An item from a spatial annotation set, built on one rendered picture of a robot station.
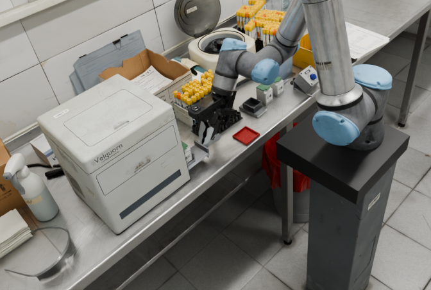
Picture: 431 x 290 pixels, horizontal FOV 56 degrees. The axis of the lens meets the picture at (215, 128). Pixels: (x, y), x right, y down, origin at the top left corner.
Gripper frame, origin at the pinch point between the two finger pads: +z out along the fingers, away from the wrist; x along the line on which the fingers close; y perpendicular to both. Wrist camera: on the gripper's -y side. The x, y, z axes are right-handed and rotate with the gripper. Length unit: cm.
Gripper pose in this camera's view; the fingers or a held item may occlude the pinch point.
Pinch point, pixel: (202, 145)
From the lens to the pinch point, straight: 132.2
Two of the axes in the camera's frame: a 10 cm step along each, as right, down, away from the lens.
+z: -2.5, 9.1, 3.2
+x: -6.9, -4.0, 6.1
